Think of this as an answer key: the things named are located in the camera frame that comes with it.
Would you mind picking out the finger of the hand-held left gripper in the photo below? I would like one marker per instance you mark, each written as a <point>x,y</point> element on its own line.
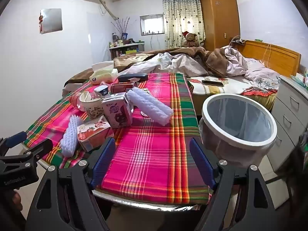
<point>14,140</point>
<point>36,149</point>

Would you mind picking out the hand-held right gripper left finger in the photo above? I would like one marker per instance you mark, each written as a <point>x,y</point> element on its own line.
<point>105,160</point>

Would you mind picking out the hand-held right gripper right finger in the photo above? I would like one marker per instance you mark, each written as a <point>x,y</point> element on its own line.
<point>199,163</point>

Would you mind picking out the white round trash bin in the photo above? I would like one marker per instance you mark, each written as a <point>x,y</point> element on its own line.
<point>240,144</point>

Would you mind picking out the purple print drink carton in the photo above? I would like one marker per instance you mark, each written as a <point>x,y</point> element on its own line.
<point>115,110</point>

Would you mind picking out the clear bottle with red label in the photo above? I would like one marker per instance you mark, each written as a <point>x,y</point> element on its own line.
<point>75,101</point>

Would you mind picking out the translucent plastic bin liner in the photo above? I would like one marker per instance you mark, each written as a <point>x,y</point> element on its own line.
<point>240,115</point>

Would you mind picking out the white foam fruit net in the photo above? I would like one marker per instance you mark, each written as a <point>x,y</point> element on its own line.
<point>69,137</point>
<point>149,105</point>

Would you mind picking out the person's left hand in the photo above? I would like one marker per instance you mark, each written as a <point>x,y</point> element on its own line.
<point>16,201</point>

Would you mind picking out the strawberry print drink carton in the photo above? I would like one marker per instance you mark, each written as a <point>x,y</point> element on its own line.
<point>93,132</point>

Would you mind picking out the pink plaid tablecloth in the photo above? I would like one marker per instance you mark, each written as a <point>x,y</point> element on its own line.
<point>154,149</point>

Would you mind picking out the patterned paper bowl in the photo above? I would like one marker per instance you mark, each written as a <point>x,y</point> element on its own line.
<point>92,109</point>

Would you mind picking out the white yogurt cup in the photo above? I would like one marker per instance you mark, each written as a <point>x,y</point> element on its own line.
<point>104,91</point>

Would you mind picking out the red drink can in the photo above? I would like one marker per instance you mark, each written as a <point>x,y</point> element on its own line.
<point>120,87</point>

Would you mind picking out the white floral towel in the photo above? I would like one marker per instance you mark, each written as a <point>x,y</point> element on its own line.
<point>216,91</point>

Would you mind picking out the black smartphone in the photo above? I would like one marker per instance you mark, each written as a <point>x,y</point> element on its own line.
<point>213,83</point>

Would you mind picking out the soft tissue pack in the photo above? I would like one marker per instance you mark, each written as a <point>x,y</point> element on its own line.
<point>103,75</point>

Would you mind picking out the dark blue glasses case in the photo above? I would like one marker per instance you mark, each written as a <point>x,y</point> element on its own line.
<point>132,77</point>

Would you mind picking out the pale floral quilt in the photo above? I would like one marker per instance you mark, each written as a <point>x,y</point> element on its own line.
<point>180,62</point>

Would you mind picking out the grey drawer dresser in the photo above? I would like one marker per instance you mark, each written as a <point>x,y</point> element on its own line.
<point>291,115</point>

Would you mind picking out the brown blanket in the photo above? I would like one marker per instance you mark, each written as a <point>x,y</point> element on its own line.
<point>213,60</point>

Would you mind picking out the cluttered shelf unit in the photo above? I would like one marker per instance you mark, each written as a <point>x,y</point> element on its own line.
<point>127,50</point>

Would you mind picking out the group of bottles and jars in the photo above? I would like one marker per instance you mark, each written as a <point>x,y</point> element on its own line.
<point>120,42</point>

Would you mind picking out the red hanging ornament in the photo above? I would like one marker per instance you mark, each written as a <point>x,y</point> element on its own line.
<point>41,22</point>

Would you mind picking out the brown teddy bear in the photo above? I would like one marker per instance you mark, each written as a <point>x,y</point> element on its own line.
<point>191,39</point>

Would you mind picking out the white power strip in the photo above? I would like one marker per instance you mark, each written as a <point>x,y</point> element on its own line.
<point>238,41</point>

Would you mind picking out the wooden bed headboard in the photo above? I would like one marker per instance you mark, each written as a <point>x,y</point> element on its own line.
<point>276,55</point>

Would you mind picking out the green boxes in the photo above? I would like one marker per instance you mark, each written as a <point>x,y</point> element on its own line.
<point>302,78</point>

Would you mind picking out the dried branches in vase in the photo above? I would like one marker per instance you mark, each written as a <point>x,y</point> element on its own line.
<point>122,26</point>

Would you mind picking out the small window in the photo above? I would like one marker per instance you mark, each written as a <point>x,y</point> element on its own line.
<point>151,25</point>

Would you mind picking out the wooden wardrobe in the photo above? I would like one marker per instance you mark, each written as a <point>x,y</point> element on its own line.
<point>219,16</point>

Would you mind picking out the patterned curtain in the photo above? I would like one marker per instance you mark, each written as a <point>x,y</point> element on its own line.
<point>178,16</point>

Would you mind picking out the wrapped air conditioner pipe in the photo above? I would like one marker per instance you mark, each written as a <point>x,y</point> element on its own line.
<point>108,10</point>

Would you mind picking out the silver wall panel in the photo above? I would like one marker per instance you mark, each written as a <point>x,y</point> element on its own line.
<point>51,20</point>

